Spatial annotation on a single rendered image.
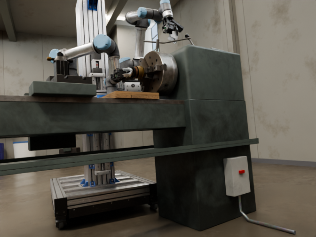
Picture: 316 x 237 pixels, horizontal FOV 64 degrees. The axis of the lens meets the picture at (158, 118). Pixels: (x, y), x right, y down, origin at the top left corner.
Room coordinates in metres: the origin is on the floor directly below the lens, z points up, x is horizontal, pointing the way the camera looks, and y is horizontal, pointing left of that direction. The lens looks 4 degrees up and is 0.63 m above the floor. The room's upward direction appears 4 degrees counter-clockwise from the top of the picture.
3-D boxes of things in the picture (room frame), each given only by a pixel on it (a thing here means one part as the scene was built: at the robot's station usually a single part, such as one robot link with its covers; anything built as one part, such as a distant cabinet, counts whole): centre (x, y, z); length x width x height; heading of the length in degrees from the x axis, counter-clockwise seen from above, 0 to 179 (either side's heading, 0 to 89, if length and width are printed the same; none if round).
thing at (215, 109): (2.04, -0.33, 0.43); 0.60 x 0.48 x 0.86; 124
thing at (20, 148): (7.53, 4.01, 0.40); 0.62 x 0.62 x 0.79
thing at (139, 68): (1.71, 0.11, 1.08); 0.09 x 0.09 x 0.09; 36
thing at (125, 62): (2.35, 0.27, 1.33); 0.13 x 0.12 x 0.14; 116
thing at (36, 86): (1.44, 0.58, 0.90); 0.53 x 0.30 x 0.06; 34
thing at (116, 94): (1.65, 0.21, 0.89); 0.36 x 0.30 x 0.04; 34
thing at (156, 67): (1.68, 0.00, 1.08); 0.12 x 0.11 x 0.05; 34
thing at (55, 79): (1.45, 0.53, 0.95); 0.43 x 0.18 x 0.04; 34
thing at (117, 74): (1.75, 0.25, 1.08); 0.12 x 0.09 x 0.08; 34
